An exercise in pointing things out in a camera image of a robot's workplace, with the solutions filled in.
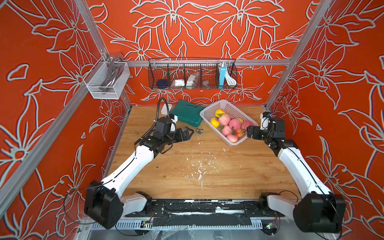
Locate pink red peach front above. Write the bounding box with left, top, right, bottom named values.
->
left=241, top=121, right=254, bottom=131

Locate red orange peach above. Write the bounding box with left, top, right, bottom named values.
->
left=236, top=129, right=245, bottom=139

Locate yellow peach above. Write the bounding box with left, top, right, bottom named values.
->
left=215, top=109, right=226, bottom=119
left=210, top=118, right=220, bottom=129

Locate pink peach with leaf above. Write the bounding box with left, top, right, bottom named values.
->
left=220, top=125, right=233, bottom=137

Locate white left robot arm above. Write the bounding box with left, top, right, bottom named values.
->
left=84, top=115, right=194, bottom=229

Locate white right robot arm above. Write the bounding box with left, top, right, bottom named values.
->
left=247, top=112, right=346, bottom=235

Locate white plastic basket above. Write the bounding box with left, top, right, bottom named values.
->
left=200, top=100, right=259, bottom=147

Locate white packet in basket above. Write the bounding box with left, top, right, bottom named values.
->
left=171, top=79, right=185, bottom=89

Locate clear bag in basket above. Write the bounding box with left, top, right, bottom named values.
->
left=186, top=73, right=200, bottom=90

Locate green plastic tool case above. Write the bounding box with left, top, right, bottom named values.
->
left=171, top=100, right=205, bottom=128

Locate small white box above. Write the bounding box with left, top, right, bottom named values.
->
left=161, top=104, right=173, bottom=115

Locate dark round object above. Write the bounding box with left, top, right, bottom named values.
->
left=156, top=79, right=169, bottom=89

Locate light blue box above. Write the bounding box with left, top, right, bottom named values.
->
left=218, top=63, right=227, bottom=89

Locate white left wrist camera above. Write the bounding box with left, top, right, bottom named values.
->
left=170, top=114, right=178, bottom=132

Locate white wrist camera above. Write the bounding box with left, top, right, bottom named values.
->
left=170, top=114, right=178, bottom=132
left=260, top=112, right=271, bottom=130

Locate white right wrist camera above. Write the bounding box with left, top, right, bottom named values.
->
left=260, top=112, right=271, bottom=130

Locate black wire wall basket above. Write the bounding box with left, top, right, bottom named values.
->
left=148, top=58, right=238, bottom=90

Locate white cable bundle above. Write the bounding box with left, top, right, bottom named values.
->
left=224, top=64, right=238, bottom=88

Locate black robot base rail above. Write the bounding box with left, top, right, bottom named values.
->
left=125, top=199, right=285, bottom=229

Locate clear plastic wall bin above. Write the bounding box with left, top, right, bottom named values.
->
left=85, top=53, right=130, bottom=100

